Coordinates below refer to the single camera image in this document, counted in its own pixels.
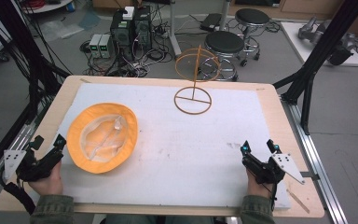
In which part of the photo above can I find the black metal frame post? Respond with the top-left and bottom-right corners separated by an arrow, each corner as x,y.
0,0 -> 73,125
272,0 -> 358,136

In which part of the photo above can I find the person's left hand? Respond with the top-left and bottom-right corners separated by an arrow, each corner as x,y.
27,161 -> 64,197

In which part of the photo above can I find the orange wire hat stand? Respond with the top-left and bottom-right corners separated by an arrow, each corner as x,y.
173,44 -> 222,116

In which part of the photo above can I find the black round stool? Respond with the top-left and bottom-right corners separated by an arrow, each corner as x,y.
203,30 -> 246,82
234,7 -> 271,62

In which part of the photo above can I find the orange bucket hat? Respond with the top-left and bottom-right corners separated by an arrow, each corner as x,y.
66,102 -> 139,175

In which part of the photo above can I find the aluminium rail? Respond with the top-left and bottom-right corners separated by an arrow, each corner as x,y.
280,94 -> 350,224
0,102 -> 52,213

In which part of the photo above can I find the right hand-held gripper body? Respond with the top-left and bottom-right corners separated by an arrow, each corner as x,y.
241,152 -> 306,186

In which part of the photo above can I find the grey metal stand leg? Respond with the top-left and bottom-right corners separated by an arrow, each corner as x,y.
167,0 -> 183,59

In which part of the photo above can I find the black sleeved cable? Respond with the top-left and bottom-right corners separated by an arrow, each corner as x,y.
0,166 -> 37,217

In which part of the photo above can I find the grey power supply unit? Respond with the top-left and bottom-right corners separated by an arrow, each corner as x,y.
88,33 -> 103,59
98,33 -> 116,60

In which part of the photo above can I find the black computer tower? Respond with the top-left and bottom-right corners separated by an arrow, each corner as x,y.
109,8 -> 135,62
132,6 -> 154,52

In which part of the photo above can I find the person's right hand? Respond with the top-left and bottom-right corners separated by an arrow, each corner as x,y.
245,167 -> 276,200

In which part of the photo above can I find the thin black cable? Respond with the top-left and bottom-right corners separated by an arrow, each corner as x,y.
248,169 -> 278,213

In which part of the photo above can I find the white box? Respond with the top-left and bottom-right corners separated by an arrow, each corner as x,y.
122,6 -> 136,21

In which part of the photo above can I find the tangle of floor cables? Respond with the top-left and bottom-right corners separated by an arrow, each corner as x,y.
78,3 -> 176,78

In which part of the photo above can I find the white foam mat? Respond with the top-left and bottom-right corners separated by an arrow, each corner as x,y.
35,82 -> 292,210

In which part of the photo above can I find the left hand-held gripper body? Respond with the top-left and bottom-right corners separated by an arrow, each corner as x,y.
2,147 -> 64,184

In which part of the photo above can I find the white floor board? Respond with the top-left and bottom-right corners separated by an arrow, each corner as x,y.
280,21 -> 358,68

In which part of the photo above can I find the black flat device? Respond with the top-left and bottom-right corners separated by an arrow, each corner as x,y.
199,12 -> 227,33

